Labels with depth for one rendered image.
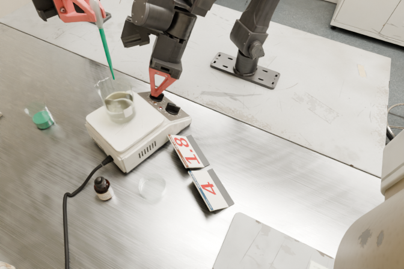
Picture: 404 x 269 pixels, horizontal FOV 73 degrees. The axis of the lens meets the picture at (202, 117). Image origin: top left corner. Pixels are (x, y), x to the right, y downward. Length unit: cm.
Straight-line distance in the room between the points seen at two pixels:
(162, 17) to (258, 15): 25
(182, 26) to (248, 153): 31
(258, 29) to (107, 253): 57
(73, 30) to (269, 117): 68
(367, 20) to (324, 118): 218
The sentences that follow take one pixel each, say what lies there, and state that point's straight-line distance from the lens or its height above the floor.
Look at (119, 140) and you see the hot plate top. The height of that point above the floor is 99.
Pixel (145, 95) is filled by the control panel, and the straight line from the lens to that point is 66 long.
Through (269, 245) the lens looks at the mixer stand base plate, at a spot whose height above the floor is 91.
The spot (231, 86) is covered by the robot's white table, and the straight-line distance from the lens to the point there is 77.
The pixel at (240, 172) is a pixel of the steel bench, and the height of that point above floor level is 90.
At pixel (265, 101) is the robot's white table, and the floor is 90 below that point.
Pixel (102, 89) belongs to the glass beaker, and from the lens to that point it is 56.
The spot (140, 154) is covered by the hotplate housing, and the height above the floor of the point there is 94.
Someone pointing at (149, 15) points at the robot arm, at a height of 116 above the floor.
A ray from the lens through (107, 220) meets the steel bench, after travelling 58.
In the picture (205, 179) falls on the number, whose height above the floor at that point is 92.
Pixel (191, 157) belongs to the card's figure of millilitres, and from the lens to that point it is 60.
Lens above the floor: 144
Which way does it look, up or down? 51 degrees down
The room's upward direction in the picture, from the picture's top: 6 degrees clockwise
